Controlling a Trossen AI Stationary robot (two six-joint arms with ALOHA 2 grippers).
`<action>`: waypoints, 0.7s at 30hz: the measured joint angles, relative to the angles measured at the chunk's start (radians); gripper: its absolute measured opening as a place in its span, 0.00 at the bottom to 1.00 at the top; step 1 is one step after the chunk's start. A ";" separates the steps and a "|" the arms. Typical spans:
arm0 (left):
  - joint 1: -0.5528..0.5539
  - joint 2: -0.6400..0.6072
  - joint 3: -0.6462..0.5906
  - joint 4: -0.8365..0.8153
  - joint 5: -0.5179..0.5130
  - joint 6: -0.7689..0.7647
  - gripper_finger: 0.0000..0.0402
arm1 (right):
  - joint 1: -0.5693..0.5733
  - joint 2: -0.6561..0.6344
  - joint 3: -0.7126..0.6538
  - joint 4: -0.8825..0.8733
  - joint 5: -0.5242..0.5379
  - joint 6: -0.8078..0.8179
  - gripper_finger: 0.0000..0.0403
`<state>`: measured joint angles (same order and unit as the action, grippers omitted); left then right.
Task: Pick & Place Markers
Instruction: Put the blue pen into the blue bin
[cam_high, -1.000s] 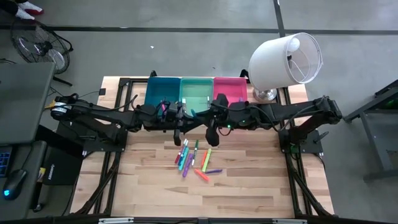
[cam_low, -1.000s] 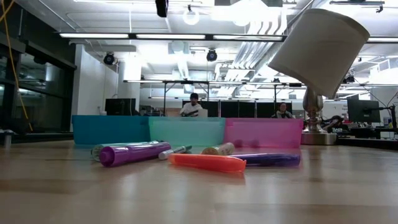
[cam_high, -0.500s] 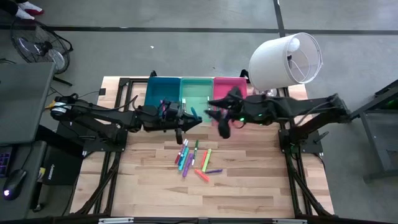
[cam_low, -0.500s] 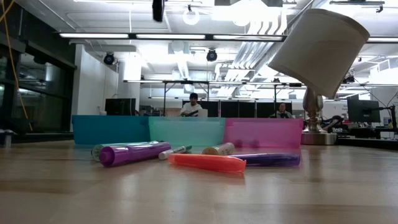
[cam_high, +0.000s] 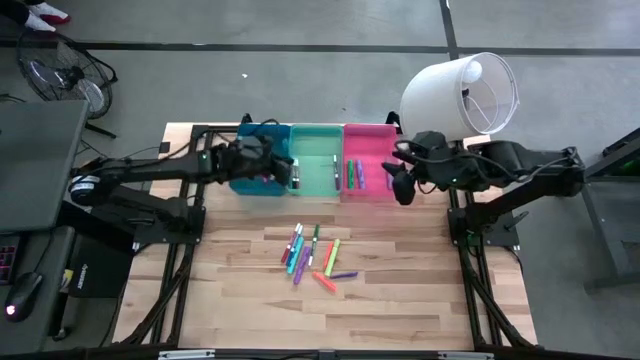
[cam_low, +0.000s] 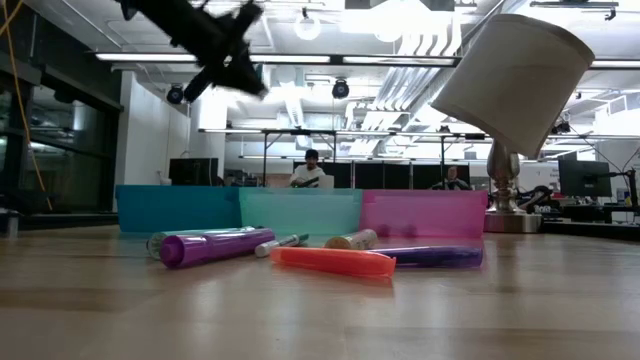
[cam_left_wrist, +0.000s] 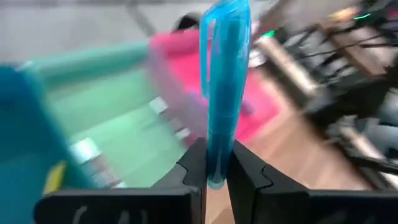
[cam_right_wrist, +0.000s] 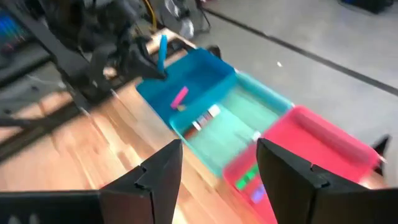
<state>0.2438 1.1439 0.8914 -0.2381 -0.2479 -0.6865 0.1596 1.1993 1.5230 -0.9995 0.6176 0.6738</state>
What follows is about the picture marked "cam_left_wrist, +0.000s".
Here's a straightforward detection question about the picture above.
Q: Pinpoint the blue plastic bin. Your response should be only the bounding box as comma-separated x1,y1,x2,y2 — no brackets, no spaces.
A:
0,63,97,224

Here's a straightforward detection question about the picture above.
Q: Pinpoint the teal plastic bin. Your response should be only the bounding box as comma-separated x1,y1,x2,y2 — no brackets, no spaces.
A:
27,40,195,190

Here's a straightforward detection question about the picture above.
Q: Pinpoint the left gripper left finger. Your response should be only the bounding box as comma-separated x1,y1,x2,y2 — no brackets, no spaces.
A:
33,136,208,224

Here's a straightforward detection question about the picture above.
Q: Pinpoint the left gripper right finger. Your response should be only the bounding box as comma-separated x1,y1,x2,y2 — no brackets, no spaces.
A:
226,139,398,224

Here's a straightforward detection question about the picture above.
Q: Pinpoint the blue highlighter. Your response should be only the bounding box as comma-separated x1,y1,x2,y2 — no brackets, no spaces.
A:
198,0,252,190

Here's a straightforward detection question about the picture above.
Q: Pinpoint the pink plastic bin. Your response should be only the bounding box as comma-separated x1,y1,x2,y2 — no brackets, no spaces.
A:
148,28,280,147

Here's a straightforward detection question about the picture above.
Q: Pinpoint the maroon white marker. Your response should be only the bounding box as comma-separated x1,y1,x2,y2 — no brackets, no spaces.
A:
90,161,125,189

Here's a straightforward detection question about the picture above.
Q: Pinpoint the black white marker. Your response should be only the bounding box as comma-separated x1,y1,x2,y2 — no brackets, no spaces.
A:
149,96,193,142
70,138,108,175

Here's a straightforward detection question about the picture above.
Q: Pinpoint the yellow highlighter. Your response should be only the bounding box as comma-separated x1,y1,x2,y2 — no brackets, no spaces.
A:
43,161,68,195

